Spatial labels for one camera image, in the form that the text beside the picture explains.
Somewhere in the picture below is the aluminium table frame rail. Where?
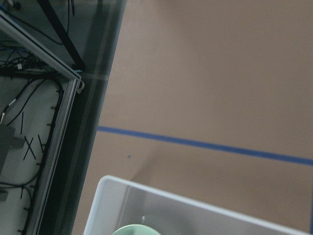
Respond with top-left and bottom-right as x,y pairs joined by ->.
0,11 -> 81,235

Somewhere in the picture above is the translucent plastic box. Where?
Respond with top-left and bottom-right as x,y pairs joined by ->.
84,175 -> 303,235

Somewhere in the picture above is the light green bowl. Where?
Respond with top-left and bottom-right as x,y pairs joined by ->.
112,224 -> 161,235

